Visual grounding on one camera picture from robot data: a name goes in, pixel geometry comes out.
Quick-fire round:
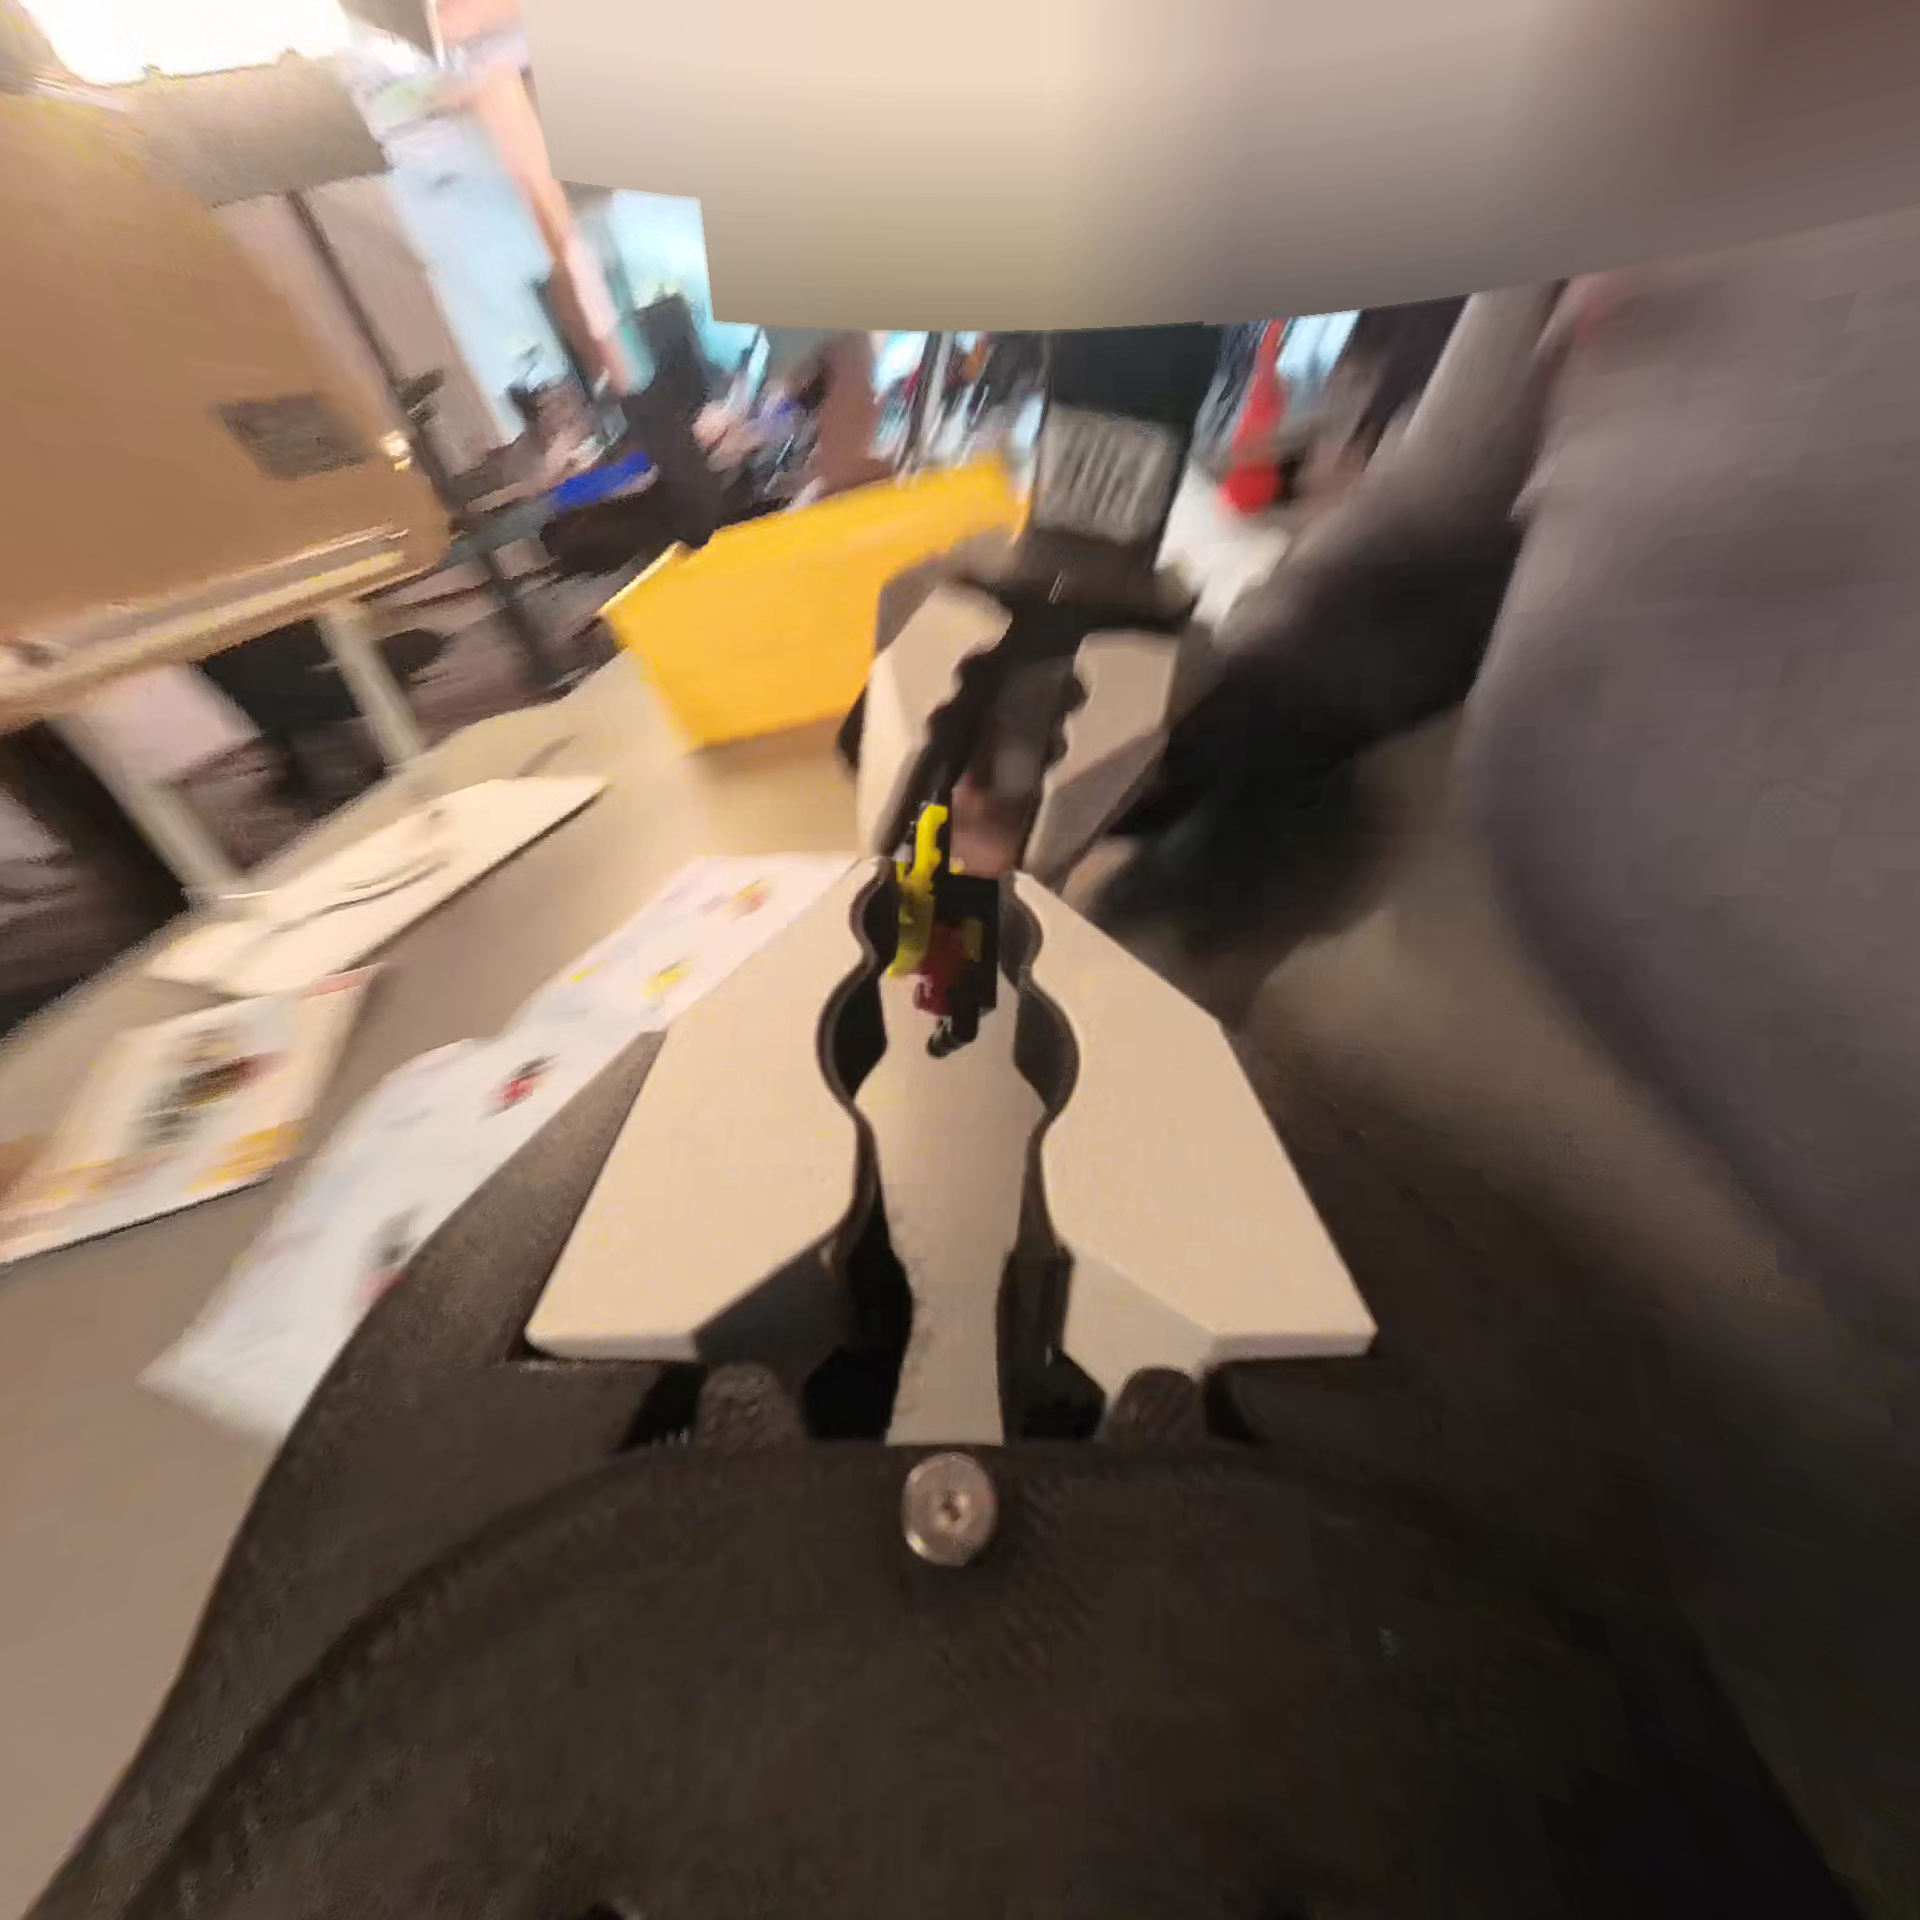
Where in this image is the brown cardboard box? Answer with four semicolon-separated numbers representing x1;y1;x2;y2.
0;94;456;648

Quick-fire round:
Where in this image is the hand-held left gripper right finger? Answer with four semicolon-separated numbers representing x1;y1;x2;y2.
1018;882;1379;1373

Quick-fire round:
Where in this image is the black red yellow lego model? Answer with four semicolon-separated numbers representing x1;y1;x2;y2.
884;800;1002;1061

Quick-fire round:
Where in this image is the white stand base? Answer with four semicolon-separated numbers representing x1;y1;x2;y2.
147;776;610;1002

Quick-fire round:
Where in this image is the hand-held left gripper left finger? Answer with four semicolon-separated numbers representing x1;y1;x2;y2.
524;859;884;1364

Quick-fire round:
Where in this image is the clear acrylic stand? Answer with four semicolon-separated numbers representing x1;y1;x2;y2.
0;522;441;725

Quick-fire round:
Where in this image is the lego instruction booklet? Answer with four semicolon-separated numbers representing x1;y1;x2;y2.
141;853;860;1444

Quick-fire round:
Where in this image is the yellow plastic bin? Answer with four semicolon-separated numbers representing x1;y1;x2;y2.
600;454;1033;752

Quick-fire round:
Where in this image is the red background object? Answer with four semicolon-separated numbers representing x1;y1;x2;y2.
1218;320;1296;515

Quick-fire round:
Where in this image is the printed lego leaflet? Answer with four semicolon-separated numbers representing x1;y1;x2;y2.
0;964;380;1264

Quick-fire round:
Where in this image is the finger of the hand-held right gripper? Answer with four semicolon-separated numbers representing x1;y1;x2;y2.
856;586;1015;873
1020;634;1187;889

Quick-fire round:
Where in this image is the person's grey clothing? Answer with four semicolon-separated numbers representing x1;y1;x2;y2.
1464;257;1920;1353

